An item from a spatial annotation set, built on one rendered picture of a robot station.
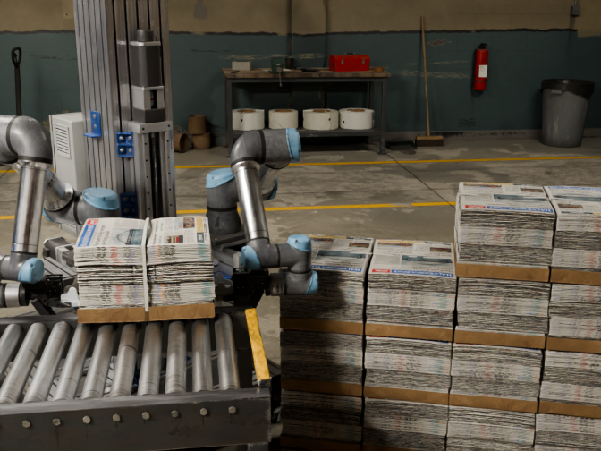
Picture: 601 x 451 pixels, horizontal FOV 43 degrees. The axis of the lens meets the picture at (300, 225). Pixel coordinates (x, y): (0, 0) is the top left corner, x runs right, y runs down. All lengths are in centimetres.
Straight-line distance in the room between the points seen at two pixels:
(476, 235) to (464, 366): 45
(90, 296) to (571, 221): 144
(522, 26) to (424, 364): 750
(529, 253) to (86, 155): 166
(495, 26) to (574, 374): 732
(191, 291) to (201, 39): 690
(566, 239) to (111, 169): 159
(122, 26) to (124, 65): 13
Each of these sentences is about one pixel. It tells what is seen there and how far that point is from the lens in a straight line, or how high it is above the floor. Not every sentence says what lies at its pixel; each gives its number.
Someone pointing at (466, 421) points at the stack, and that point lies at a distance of 269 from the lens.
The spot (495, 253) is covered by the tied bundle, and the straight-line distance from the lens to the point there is 244.
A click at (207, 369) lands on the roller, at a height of 80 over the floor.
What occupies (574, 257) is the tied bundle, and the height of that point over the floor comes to 92.
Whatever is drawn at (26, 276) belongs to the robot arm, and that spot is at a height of 91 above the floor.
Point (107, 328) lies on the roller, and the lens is 218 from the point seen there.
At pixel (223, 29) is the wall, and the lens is 891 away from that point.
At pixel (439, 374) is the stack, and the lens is 260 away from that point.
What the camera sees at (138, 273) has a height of 95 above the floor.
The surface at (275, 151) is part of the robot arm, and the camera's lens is 248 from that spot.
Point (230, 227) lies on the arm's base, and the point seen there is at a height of 84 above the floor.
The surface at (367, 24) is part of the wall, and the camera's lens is 913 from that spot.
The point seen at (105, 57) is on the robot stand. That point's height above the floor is 148.
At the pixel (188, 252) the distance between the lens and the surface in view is 211.
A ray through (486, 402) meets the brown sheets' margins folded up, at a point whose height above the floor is 40.
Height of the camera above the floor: 168
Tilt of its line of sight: 17 degrees down
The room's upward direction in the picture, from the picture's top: straight up
